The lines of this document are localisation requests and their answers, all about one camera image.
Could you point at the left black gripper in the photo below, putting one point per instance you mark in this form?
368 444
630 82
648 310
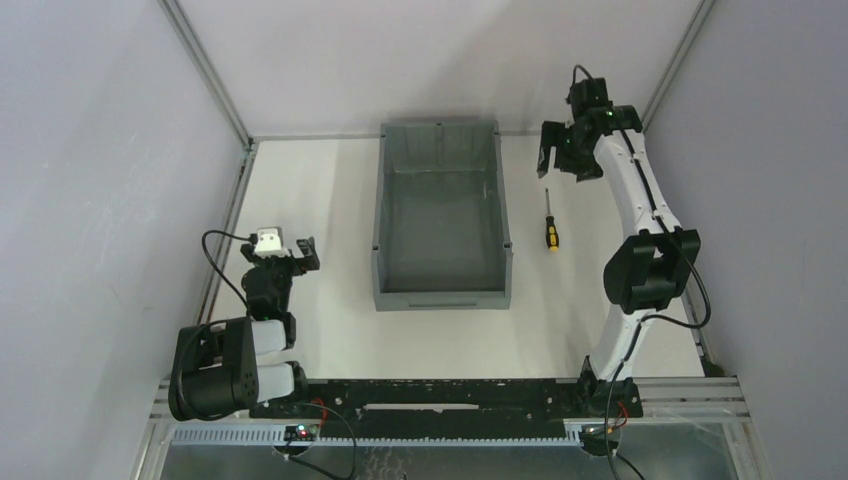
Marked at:
287 264

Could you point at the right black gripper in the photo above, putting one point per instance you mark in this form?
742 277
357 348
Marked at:
566 152

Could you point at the yellow black handled screwdriver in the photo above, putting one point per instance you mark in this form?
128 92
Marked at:
552 236

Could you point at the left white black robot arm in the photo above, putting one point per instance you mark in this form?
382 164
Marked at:
217 368

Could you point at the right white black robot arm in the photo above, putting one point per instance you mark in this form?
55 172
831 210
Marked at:
655 260

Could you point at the grey plastic storage bin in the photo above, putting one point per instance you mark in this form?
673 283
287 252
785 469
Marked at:
441 238

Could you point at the left controller board with leds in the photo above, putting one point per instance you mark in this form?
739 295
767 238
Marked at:
301 433

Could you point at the right controller board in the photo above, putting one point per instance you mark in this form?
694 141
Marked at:
597 434

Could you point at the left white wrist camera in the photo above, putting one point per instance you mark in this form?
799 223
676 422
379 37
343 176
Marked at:
269 243

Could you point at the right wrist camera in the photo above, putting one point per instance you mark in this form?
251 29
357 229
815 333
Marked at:
587 94

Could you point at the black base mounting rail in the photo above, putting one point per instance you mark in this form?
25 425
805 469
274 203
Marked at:
441 407

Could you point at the white slotted cable duct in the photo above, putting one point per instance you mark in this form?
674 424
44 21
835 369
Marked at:
272 435

